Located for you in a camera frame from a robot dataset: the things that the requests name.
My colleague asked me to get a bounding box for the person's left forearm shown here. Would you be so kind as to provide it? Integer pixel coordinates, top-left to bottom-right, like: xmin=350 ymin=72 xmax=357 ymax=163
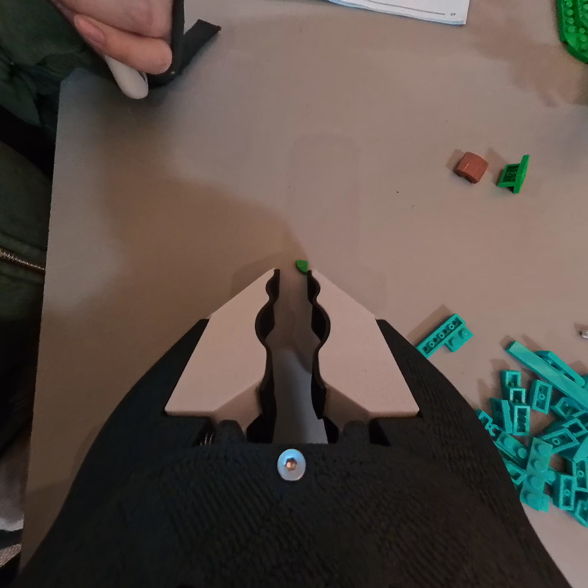
xmin=0 ymin=0 xmax=111 ymax=127

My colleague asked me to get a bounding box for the brown lego slope piece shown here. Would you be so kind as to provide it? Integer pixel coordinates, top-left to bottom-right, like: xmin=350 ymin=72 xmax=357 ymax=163
xmin=454 ymin=152 xmax=488 ymax=183

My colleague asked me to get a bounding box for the pile of teal lego pieces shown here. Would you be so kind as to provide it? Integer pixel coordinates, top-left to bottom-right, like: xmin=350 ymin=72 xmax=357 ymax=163
xmin=416 ymin=313 xmax=588 ymax=528

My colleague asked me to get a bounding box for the green lego plant with flower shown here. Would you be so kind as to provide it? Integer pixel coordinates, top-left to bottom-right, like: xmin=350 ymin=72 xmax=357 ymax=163
xmin=555 ymin=0 xmax=588 ymax=59

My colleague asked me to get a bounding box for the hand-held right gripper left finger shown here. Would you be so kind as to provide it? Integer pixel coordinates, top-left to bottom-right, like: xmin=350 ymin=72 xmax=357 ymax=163
xmin=164 ymin=268 xmax=281 ymax=444

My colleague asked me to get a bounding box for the person's left hand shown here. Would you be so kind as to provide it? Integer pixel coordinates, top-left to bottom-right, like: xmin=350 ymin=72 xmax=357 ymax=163
xmin=48 ymin=0 xmax=177 ymax=76

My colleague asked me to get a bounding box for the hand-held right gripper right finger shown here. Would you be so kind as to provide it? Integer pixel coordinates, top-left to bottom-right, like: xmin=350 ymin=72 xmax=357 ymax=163
xmin=306 ymin=269 xmax=420 ymax=443

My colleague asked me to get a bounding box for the green lego bracket piece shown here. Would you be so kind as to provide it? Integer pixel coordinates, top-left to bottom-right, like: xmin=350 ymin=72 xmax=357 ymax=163
xmin=496 ymin=154 xmax=530 ymax=194

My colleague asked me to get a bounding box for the lego instruction booklet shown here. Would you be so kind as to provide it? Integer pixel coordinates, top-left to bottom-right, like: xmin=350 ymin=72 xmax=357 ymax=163
xmin=322 ymin=0 xmax=471 ymax=26

